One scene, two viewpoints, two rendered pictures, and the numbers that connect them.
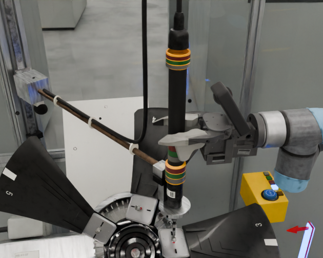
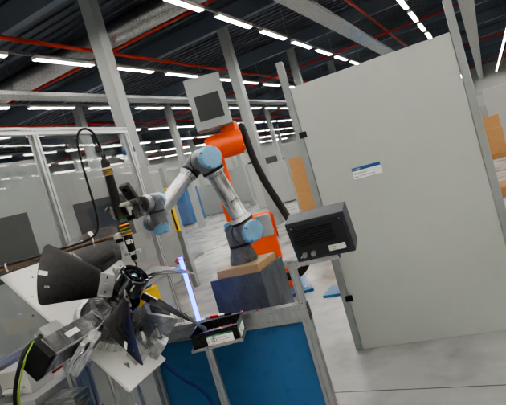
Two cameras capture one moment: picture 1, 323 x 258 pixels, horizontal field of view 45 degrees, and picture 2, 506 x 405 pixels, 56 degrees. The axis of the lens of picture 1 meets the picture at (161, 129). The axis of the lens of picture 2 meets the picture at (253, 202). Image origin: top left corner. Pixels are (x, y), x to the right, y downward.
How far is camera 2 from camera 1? 1.68 m
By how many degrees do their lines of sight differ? 63
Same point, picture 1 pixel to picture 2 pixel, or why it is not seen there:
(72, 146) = (29, 296)
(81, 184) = (53, 312)
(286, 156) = (157, 214)
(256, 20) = (62, 223)
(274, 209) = (153, 292)
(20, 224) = (48, 327)
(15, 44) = not seen: outside the picture
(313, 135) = (161, 198)
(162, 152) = (103, 246)
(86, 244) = (96, 314)
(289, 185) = (165, 227)
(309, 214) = not seen: hidden behind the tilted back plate
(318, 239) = not seen: hidden behind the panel
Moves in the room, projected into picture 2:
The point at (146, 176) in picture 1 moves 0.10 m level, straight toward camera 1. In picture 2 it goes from (104, 259) to (121, 255)
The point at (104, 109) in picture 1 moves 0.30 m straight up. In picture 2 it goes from (30, 272) to (9, 203)
